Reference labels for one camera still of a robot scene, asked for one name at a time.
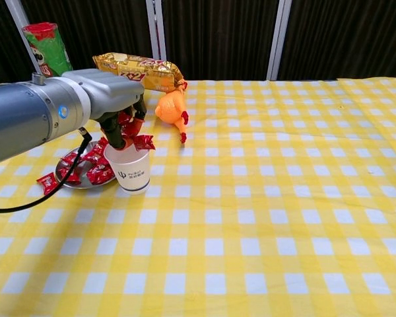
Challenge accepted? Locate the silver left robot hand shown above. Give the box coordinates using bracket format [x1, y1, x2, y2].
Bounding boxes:
[61, 68, 148, 150]

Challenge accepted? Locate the white paper cup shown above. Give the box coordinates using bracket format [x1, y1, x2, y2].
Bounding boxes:
[104, 145, 152, 195]

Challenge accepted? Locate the gold biscuit package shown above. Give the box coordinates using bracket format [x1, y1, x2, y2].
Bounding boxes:
[92, 52, 185, 92]

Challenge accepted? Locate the orange rubber chicken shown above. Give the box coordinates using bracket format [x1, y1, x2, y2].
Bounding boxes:
[154, 81, 191, 145]

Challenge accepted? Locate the green Pringles can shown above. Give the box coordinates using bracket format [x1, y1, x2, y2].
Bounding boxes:
[22, 22, 74, 79]

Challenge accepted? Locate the round metal plate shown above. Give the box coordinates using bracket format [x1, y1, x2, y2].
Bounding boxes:
[55, 141, 117, 190]

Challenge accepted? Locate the black pleated curtain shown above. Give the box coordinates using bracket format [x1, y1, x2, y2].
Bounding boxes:
[0, 0, 396, 88]

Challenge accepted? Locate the yellow checked tablecloth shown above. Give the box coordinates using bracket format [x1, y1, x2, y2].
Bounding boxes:
[0, 76, 396, 317]

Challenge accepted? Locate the aluminium frame post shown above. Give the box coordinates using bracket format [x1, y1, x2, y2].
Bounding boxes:
[5, 0, 34, 40]
[145, 0, 168, 62]
[267, 0, 293, 81]

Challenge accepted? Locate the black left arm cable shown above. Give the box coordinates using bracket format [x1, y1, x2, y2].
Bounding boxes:
[0, 127, 93, 214]

